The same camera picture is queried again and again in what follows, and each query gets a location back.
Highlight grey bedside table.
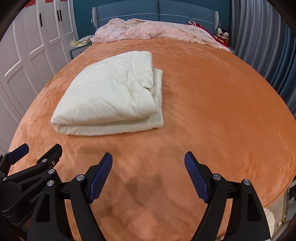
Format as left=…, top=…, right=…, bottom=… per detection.
left=70, top=43, right=92, bottom=60

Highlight beige clothes on nightstand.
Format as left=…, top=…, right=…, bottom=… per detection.
left=71, top=35, right=94, bottom=49

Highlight orange plush bedspread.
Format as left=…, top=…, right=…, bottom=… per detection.
left=10, top=39, right=295, bottom=240

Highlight blue upholstered headboard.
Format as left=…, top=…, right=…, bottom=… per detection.
left=91, top=1, right=219, bottom=35

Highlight grey pleated curtain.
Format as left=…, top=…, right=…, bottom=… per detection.
left=230, top=1, right=295, bottom=114

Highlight cream quilted jacket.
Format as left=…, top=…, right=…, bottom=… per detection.
left=51, top=51, right=164, bottom=136

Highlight red plush toy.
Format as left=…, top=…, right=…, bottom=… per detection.
left=189, top=21, right=229, bottom=48

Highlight white panelled wardrobe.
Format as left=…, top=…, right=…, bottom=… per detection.
left=1, top=0, right=77, bottom=154

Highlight cream fluffy floor rug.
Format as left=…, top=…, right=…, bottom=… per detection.
left=263, top=207, right=275, bottom=237

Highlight pink lace blanket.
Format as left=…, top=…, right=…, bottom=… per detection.
left=91, top=18, right=230, bottom=51

